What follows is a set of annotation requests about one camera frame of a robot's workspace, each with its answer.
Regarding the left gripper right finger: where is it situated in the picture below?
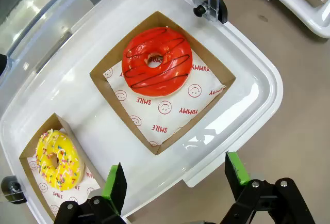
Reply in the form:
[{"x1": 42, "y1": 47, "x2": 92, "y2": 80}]
[{"x1": 220, "y1": 151, "x2": 317, "y2": 224}]

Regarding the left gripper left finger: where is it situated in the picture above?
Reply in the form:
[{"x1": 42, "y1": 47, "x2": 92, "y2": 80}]
[{"x1": 53, "y1": 162, "x2": 128, "y2": 224}]

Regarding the white printed paper liner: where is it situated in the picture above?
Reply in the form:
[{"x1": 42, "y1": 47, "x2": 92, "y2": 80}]
[
  {"x1": 27, "y1": 154, "x2": 103, "y2": 216},
  {"x1": 103, "y1": 51, "x2": 226, "y2": 147}
]

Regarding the red glazed donut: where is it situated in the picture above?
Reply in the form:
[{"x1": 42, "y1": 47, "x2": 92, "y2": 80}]
[{"x1": 122, "y1": 26, "x2": 193, "y2": 97}]

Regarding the yellow sprinkled donut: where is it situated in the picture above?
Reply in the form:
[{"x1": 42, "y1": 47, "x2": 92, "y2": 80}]
[{"x1": 35, "y1": 129, "x2": 85, "y2": 191}]

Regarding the white display tray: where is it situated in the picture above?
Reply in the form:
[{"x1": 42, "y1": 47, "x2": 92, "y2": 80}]
[
  {"x1": 0, "y1": 0, "x2": 284, "y2": 224},
  {"x1": 267, "y1": 0, "x2": 330, "y2": 39}
]

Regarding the black lid hinge knob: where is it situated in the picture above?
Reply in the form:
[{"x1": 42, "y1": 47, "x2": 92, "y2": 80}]
[
  {"x1": 1, "y1": 175, "x2": 28, "y2": 204},
  {"x1": 192, "y1": 0, "x2": 229, "y2": 25}
]

